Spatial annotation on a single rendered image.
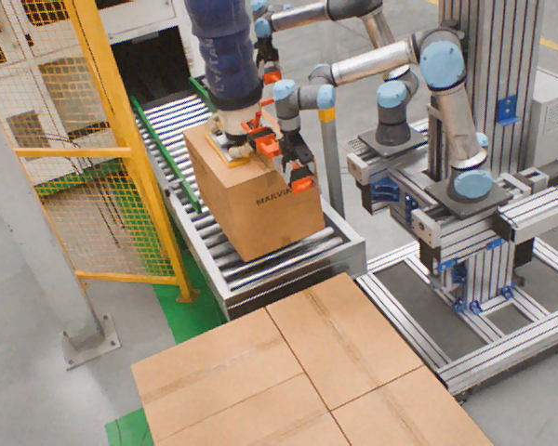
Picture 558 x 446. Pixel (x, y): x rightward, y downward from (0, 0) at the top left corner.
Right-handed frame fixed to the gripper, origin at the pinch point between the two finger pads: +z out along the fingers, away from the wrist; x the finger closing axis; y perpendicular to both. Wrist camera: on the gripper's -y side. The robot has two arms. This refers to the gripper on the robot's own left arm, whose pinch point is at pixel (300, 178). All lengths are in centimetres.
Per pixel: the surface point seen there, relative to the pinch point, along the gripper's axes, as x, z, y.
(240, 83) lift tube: 1, -19, 50
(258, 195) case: 8.2, 22.0, 30.8
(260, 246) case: 12, 48, 31
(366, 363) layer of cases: -3, 67, -33
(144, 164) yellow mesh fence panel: 43, 28, 98
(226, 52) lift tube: 3, -31, 51
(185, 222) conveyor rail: 34, 62, 88
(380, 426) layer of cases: 7, 67, -58
